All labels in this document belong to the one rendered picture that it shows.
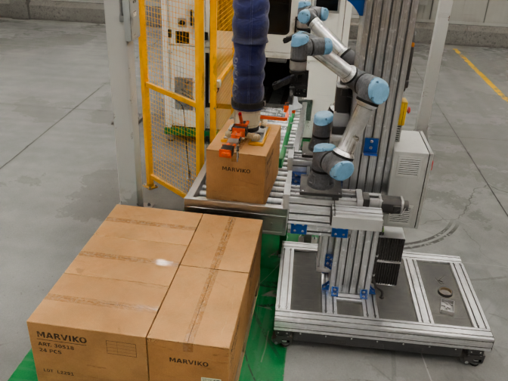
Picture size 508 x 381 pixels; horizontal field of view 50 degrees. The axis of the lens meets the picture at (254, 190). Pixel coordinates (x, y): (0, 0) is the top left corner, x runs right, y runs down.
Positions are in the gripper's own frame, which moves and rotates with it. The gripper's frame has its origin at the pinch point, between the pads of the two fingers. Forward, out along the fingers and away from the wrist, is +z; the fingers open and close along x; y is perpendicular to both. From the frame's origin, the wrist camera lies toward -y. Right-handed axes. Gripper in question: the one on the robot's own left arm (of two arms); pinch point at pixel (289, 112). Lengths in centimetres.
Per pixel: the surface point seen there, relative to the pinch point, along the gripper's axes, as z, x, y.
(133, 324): 98, -44, -67
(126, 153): 95, 148, -131
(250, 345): 152, 7, -13
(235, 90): 23, 104, -39
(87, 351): 112, -51, -89
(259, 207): 92, 72, -17
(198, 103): 50, 151, -73
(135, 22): -7, 153, -119
